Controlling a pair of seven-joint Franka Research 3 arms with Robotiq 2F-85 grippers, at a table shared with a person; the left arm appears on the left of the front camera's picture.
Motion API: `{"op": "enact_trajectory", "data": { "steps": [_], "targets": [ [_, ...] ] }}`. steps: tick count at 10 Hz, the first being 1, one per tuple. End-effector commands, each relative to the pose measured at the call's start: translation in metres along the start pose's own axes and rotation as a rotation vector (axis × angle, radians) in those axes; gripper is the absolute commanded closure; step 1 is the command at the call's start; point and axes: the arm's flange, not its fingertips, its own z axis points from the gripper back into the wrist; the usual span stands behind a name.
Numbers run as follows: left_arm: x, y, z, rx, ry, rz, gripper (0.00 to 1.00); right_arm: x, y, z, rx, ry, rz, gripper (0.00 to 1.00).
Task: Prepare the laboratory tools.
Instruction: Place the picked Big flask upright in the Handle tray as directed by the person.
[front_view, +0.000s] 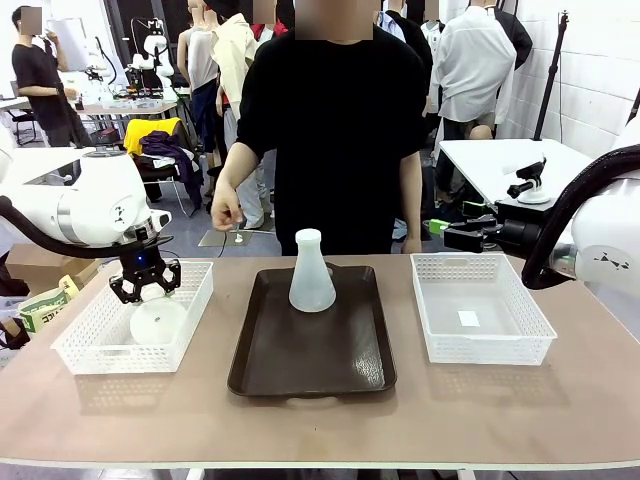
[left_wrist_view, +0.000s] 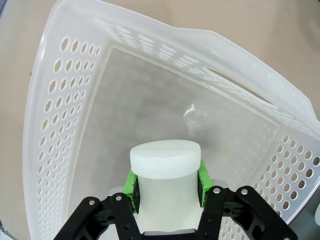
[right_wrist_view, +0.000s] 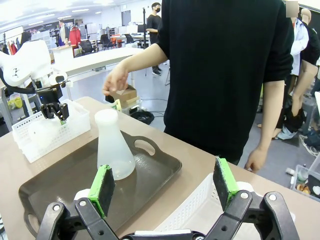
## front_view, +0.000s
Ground translucent plastic conical flask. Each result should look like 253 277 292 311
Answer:
288 228 337 314

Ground grey floor plate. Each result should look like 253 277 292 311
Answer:
198 228 277 249

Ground black red case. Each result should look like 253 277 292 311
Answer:
90 127 122 148

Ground small camera on white mount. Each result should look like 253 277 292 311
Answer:
506 155 552 205

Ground white side table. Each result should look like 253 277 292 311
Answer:
0 146 97 187

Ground mannequin with white tank top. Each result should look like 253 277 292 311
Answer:
177 0 222 197

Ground green printed carton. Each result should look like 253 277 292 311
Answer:
18 274 81 335

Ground black hanging jacket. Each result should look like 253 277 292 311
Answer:
494 8 534 71

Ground cluttered background work table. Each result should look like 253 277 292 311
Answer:
74 89 182 124

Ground person's right hand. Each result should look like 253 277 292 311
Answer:
209 191 246 233

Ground white background table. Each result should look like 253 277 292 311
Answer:
437 137 597 207

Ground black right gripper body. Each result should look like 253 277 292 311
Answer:
487 217 550 251

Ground person in black t-shirt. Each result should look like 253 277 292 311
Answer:
235 0 429 257

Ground person's left forearm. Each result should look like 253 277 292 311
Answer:
399 151 424 242

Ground brown cardboard box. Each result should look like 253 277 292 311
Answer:
4 243 104 297

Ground black office chair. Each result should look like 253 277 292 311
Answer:
8 107 44 147

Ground person's right forearm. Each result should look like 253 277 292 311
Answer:
212 141 265 202

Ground purple garment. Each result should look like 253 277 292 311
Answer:
139 130 205 211

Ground white perforated plastic basket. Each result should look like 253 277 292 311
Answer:
409 252 559 366
49 259 215 376

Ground dark brown plastic tray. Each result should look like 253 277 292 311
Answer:
227 263 399 400

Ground black tripod pole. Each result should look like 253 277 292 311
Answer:
532 9 571 143

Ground background person black shirt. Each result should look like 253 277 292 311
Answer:
10 5 94 149

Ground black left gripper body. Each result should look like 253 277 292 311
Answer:
118 243 170 282

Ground yellow garment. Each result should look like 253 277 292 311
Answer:
123 117 182 157

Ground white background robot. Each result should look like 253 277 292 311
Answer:
130 17 177 92

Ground black metal chair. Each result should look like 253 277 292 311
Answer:
130 149 201 219

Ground mannequin with white shirt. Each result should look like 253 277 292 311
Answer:
429 3 519 144

